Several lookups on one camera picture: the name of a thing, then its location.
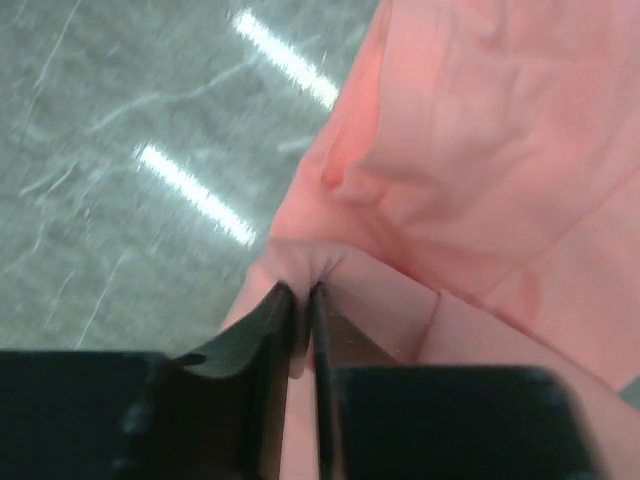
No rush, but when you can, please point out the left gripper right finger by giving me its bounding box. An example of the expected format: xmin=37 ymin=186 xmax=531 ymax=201
xmin=308 ymin=286 xmax=600 ymax=479

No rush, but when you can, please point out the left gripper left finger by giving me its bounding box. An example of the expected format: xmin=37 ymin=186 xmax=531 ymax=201
xmin=1 ymin=284 xmax=293 ymax=479

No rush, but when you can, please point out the pink t-shirt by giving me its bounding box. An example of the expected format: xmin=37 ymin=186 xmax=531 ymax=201
xmin=226 ymin=1 xmax=639 ymax=479

